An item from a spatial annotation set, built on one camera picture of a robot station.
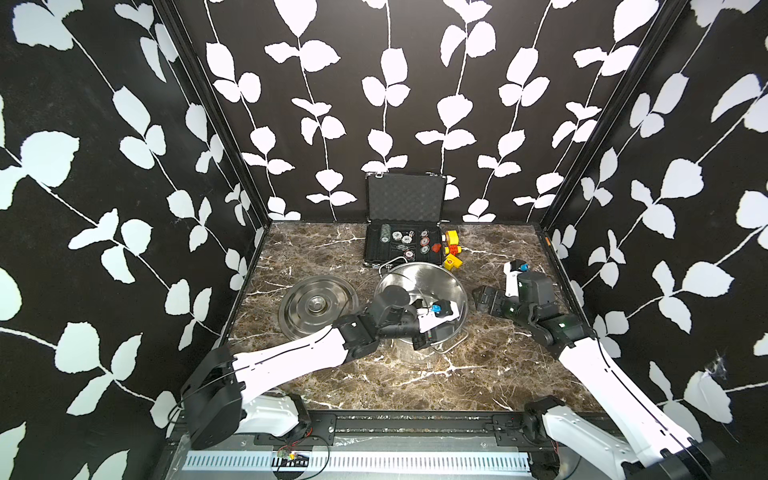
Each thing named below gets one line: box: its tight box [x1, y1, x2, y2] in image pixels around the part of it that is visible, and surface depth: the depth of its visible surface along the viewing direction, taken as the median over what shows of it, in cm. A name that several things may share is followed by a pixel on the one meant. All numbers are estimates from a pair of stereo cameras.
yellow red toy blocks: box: [444, 230, 463, 271], surface depth 112 cm
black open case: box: [364, 173, 449, 268], surface depth 113 cm
